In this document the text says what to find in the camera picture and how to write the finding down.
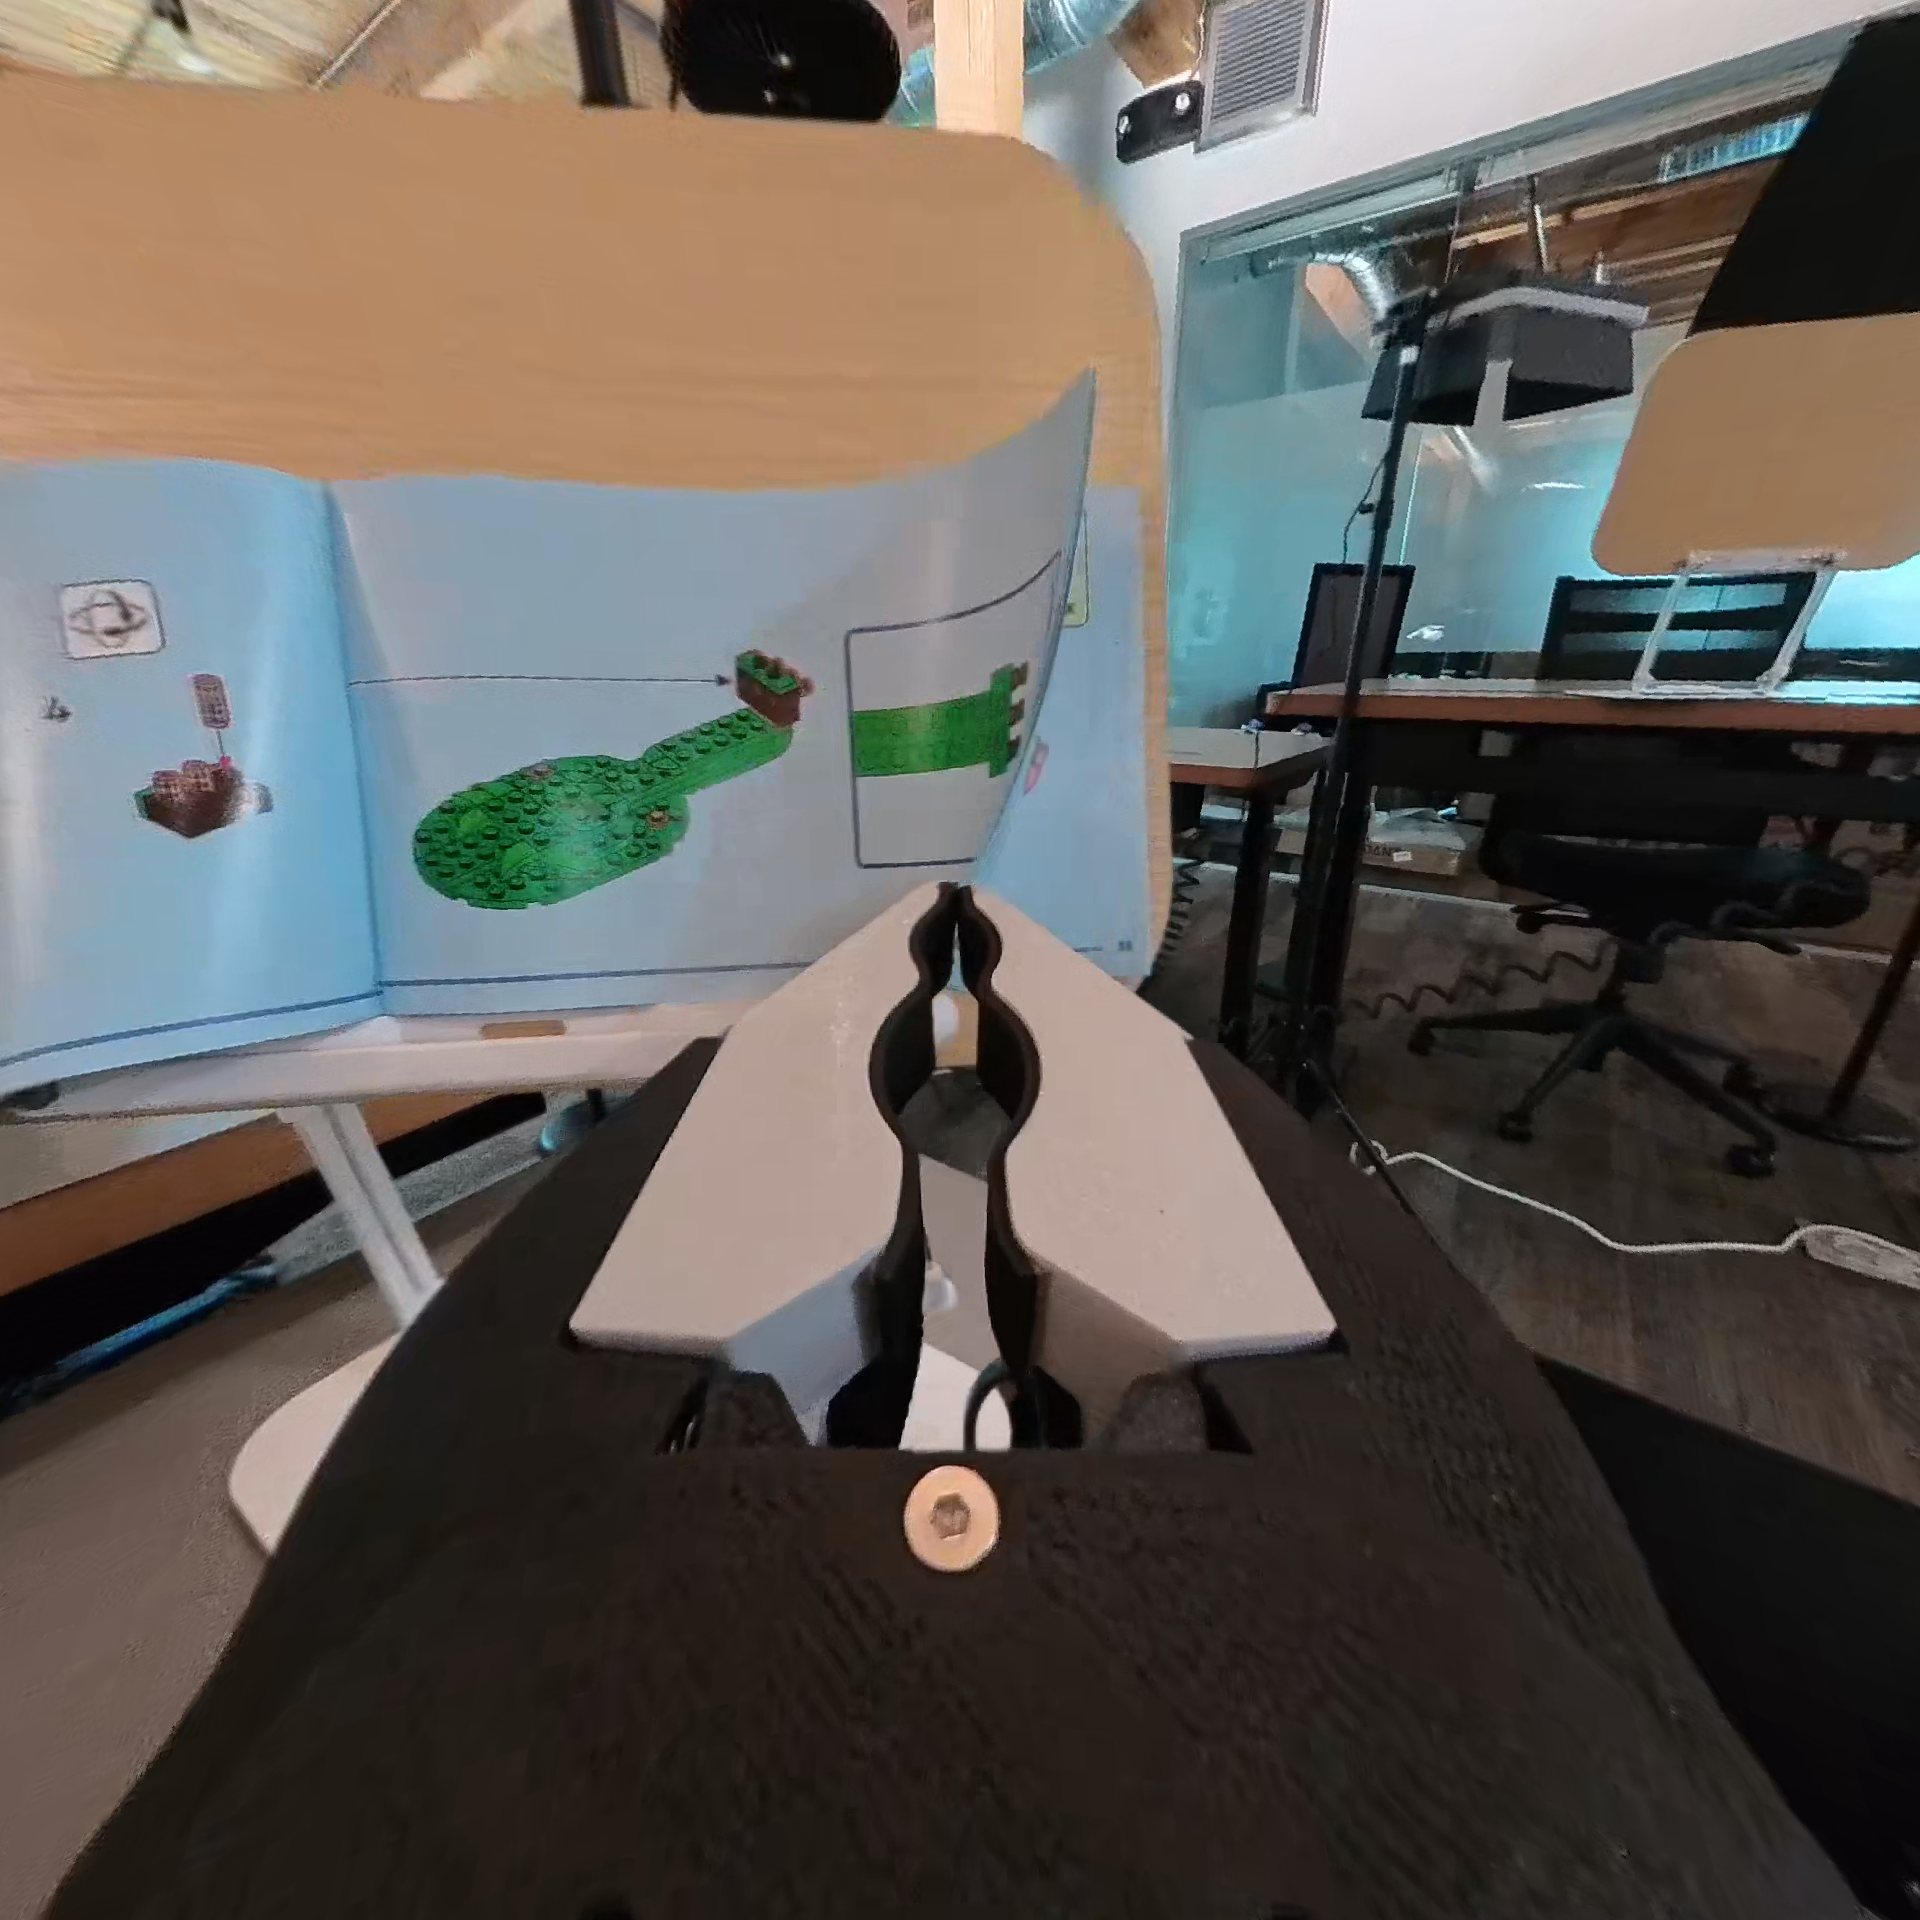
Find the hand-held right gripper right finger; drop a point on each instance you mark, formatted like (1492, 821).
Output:
(1153, 1199)

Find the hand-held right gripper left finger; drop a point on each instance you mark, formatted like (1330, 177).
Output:
(750, 1199)

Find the light blue instruction booklet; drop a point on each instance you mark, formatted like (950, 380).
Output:
(598, 598)

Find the wood edged office desk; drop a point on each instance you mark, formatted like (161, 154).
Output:
(1592, 708)
(150, 1199)

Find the flat cardboard box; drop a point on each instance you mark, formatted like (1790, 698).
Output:
(1418, 847)

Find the black light stand pole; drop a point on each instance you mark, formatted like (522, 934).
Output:
(1356, 721)

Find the black office chair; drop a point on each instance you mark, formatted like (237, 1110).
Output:
(1650, 885)

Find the black monitor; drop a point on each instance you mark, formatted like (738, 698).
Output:
(1350, 620)

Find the black mesh back chair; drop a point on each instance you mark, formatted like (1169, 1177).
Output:
(1604, 620)

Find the black studio light panel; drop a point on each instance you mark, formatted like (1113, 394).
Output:
(1544, 361)

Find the grey air vent grille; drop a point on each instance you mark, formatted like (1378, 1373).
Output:
(1260, 65)

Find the black light flag panel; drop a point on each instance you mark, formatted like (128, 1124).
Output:
(1829, 193)

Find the silver air duct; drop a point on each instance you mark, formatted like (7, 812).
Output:
(1073, 31)

